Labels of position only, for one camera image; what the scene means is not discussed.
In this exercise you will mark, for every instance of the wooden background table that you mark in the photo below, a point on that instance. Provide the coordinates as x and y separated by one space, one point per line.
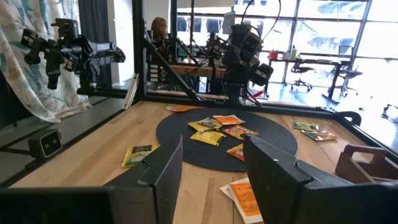
199 71

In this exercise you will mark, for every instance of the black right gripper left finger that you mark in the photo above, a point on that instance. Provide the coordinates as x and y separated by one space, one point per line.
164 186

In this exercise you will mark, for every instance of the red cup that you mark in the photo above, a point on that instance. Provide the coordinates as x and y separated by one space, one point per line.
273 55

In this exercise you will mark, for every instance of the floral curtain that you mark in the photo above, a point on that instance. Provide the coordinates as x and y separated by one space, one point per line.
28 87

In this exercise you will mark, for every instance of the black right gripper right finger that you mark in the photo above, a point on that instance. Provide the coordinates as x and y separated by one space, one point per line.
270 174

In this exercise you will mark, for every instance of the wooden tea organizer box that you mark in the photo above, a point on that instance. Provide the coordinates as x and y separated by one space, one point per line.
354 165

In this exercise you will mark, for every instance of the black office desk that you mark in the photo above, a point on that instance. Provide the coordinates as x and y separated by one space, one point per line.
323 61

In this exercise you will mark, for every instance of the green bottle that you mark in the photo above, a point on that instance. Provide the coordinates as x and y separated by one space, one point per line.
293 53

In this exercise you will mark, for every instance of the small black camera box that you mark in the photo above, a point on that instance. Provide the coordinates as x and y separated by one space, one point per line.
45 144

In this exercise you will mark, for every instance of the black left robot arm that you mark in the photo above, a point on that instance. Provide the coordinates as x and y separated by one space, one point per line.
239 77

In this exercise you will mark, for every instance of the black background robot arm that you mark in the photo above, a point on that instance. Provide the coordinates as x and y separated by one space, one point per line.
217 48
81 53

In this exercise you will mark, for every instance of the orange white tea packet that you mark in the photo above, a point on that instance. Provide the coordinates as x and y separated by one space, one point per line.
244 199
180 108
228 119

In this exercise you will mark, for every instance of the white leaning panel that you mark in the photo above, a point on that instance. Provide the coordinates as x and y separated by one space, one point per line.
131 91

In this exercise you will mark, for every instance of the person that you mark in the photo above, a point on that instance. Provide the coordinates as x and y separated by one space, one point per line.
159 31

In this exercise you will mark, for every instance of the black office chair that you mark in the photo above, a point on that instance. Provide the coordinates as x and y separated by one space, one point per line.
349 74
301 69

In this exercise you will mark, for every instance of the round dark woven placemat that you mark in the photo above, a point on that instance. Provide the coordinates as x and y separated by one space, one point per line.
202 155

